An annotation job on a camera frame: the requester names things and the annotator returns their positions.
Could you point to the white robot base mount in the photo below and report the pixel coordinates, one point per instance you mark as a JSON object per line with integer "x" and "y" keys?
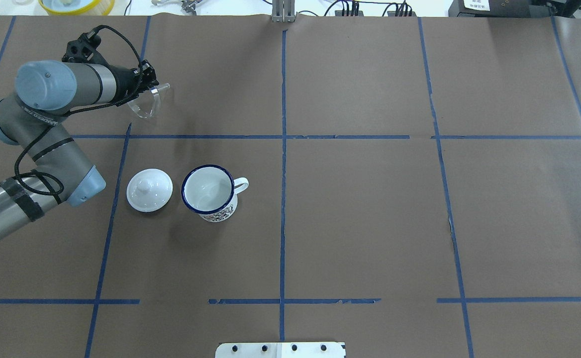
{"x": 282, "y": 350}

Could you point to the white enamel mug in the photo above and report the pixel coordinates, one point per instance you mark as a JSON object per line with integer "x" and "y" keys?
{"x": 212, "y": 192}

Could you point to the white enamel mug lid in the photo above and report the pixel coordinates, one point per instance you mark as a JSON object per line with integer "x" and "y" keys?
{"x": 149, "y": 190}

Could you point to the yellow bowl with plate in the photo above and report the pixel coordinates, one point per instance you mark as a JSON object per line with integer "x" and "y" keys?
{"x": 77, "y": 7}

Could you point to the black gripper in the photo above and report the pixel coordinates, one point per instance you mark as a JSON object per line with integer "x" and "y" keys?
{"x": 123, "y": 83}

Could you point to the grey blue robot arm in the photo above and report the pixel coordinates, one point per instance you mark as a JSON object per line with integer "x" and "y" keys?
{"x": 52, "y": 168}

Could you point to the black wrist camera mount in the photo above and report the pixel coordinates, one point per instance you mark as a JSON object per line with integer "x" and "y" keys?
{"x": 83, "y": 49}

